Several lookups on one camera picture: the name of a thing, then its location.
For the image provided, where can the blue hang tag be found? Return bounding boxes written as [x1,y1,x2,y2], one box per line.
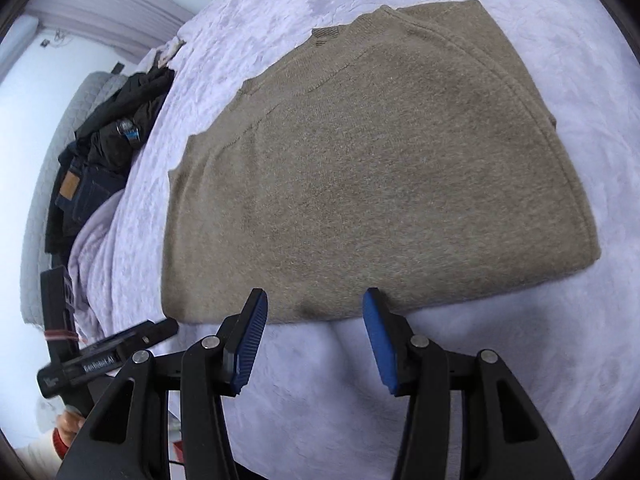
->
[116,117,141,148]

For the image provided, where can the lavender textured bed blanket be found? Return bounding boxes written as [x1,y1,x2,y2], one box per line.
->
[67,0,640,480]

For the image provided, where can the beige cloth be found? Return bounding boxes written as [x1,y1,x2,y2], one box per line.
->
[152,39,187,69]

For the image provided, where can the grey quilted headboard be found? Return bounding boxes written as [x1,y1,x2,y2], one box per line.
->
[20,71,128,328]

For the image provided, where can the person's left hand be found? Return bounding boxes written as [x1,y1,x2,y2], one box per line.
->
[56,406,87,447]

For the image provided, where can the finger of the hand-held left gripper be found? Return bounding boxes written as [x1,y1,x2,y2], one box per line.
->
[82,317,180,358]

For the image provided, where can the person's left forearm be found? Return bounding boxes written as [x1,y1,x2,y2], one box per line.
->
[12,429,71,480]

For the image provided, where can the dark blue jeans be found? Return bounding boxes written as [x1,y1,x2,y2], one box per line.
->
[45,152,133,256]

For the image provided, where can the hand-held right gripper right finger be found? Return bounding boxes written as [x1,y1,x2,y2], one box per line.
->
[362,287,576,480]

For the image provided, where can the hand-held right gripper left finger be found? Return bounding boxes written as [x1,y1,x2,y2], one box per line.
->
[56,287,269,480]

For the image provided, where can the plain lavender throw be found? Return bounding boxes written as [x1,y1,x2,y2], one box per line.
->
[67,192,168,345]

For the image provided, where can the black jacket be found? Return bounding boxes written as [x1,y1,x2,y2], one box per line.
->
[75,67,176,171]

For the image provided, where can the brown knit sweater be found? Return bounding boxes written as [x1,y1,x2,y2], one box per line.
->
[161,0,602,325]

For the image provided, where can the white pleated curtain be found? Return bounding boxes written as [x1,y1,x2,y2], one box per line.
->
[25,0,198,63]

